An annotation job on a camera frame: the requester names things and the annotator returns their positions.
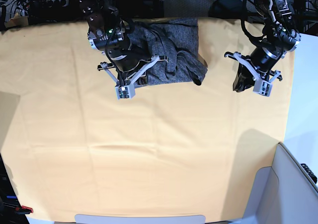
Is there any yellow table cloth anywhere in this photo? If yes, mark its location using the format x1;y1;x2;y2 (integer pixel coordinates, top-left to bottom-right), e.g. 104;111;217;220
0;18;294;222

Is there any grey long-sleeve T-shirt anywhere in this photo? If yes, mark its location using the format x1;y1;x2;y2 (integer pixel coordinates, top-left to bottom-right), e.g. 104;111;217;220
128;18;207;85

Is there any white power strip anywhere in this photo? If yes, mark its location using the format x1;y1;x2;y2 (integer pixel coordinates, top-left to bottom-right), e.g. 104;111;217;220
31;0;70;8

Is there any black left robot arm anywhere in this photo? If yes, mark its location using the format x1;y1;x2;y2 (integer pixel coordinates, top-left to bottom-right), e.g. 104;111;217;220
224;0;301;97

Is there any red black clamp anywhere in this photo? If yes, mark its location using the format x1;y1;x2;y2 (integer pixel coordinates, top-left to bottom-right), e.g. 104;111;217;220
14;206;33;215

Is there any black round chair base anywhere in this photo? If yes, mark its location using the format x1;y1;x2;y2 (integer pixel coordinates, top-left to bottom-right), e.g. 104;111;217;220
208;0;243;19

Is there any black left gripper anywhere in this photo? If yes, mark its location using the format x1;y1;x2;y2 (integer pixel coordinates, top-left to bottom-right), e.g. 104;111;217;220
232;46;284;93

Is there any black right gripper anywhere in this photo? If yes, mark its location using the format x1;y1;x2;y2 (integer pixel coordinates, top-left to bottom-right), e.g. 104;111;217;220
109;46;152;85

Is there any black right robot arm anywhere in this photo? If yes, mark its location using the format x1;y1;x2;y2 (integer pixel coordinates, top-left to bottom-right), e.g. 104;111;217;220
79;0;152;86

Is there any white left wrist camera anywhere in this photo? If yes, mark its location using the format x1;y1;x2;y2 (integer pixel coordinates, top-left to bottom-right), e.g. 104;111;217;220
224;51;283;97

